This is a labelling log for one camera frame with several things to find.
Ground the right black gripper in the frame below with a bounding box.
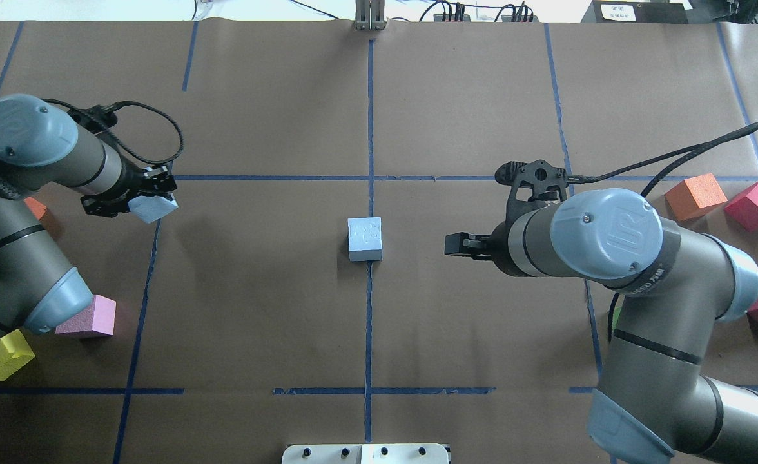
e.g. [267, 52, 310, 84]
[444, 222, 515, 266]

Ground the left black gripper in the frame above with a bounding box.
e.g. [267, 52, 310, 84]
[81, 164, 178, 217]

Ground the light blue foam block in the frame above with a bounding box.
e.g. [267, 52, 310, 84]
[347, 217, 383, 262]

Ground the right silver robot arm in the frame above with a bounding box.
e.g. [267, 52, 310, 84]
[445, 188, 758, 463]

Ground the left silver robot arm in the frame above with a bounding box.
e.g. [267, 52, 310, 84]
[0, 93, 184, 338]

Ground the orange foam block left side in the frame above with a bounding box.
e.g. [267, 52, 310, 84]
[24, 197, 49, 221]

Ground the orange foam block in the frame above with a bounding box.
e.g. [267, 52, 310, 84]
[664, 173, 728, 221]
[24, 197, 49, 221]

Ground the pink foam block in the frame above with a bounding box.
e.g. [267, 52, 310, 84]
[54, 295, 117, 340]

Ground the yellow foam block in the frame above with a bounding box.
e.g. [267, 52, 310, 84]
[0, 329, 36, 382]

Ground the orange foam block right side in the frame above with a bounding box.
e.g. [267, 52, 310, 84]
[664, 173, 728, 221]

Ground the black power box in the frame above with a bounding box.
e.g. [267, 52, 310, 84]
[580, 1, 688, 24]

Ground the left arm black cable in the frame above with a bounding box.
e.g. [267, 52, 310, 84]
[41, 98, 185, 167]

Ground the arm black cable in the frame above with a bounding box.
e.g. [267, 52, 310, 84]
[41, 98, 185, 167]
[572, 122, 758, 200]

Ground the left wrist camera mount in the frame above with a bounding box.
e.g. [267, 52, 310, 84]
[67, 105, 119, 135]

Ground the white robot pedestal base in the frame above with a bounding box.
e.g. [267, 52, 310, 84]
[281, 443, 452, 463]

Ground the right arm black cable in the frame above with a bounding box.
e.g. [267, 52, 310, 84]
[572, 122, 758, 200]

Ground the aluminium frame post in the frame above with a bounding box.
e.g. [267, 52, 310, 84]
[353, 0, 387, 30]

